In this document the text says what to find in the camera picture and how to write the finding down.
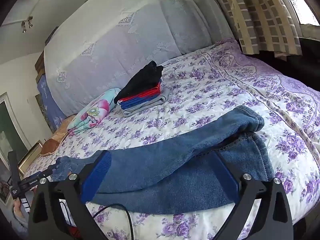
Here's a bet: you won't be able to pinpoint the folded teal pink floral blanket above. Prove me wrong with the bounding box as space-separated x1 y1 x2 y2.
67 88 122 136

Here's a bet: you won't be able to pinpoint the ceiling spotlight fixture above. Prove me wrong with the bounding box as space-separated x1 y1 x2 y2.
21 16 34 33

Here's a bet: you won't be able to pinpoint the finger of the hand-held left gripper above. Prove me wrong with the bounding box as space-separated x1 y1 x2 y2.
37 164 60 182

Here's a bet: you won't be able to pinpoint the blue denim pants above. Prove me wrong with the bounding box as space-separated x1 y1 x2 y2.
51 105 275 215

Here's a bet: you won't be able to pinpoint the wooden picture frame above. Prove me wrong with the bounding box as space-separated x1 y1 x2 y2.
17 140 43 178

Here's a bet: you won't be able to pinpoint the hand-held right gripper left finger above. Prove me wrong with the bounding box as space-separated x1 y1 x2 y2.
27 151 113 240

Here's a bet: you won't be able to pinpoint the brown cushion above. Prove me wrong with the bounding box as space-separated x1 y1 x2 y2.
40 139 62 157

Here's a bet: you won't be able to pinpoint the folded grey garment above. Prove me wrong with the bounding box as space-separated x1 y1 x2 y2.
122 93 170 117

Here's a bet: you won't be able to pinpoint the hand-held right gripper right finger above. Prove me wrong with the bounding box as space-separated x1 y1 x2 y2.
211 151 294 240

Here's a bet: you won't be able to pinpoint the tan cushion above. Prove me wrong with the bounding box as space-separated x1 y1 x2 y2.
51 115 77 143

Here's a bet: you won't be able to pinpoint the purple floral bedspread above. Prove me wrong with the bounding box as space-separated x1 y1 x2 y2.
24 39 320 240

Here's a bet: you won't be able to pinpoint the checkered beige curtain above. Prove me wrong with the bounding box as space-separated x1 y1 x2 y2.
205 0 303 61

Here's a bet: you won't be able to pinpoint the folded blue garment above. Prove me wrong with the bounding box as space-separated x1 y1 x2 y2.
119 90 161 110

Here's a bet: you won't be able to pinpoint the stack of folded clothes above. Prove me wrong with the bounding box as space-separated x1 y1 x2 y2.
114 60 164 104

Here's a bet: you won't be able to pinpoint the blue printed mattress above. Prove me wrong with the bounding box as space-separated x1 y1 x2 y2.
36 74 67 133

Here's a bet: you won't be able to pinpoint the red cloth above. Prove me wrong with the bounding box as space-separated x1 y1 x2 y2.
66 226 81 240

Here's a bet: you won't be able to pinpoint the person's left forearm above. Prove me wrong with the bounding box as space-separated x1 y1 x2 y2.
12 198 32 233

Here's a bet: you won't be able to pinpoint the white lace curtain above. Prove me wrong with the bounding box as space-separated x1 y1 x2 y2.
275 0 320 26

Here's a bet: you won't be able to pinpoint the black cable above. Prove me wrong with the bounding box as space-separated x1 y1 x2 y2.
59 199 133 240

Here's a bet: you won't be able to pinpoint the folded red garment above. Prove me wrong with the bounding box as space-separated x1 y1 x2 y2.
122 82 162 102

